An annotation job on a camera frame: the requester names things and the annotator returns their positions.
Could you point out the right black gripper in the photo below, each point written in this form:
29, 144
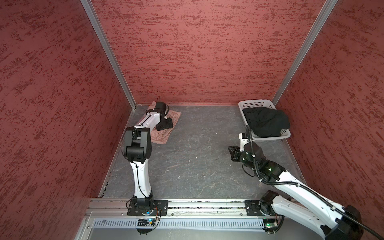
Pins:
236, 151

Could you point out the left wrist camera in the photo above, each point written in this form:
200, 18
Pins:
161, 108

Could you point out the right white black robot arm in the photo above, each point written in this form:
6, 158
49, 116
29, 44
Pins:
329, 220

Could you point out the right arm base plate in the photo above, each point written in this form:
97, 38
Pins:
253, 207

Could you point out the aluminium corner post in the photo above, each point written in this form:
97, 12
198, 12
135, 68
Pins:
318, 24
97, 26

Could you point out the right green circuit board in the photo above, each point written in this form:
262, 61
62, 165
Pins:
269, 225

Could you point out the white slotted cable duct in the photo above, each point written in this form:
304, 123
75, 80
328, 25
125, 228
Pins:
193, 224

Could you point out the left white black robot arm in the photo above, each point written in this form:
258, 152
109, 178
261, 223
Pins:
136, 148

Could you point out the left green circuit board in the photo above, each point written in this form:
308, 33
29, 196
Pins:
146, 223

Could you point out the right aluminium corner post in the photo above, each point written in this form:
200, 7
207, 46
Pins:
318, 24

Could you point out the left aluminium corner post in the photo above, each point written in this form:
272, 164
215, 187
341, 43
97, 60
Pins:
97, 26

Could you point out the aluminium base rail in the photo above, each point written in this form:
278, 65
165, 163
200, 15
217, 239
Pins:
178, 208

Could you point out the green circuit board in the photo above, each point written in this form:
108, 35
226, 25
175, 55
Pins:
269, 225
146, 223

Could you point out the black shorts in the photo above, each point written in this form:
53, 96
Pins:
266, 122

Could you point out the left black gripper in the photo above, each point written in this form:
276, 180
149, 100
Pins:
169, 124

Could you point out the pink shorts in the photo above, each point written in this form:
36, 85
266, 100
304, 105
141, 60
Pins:
152, 118

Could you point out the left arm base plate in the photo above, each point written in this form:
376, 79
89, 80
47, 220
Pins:
160, 207

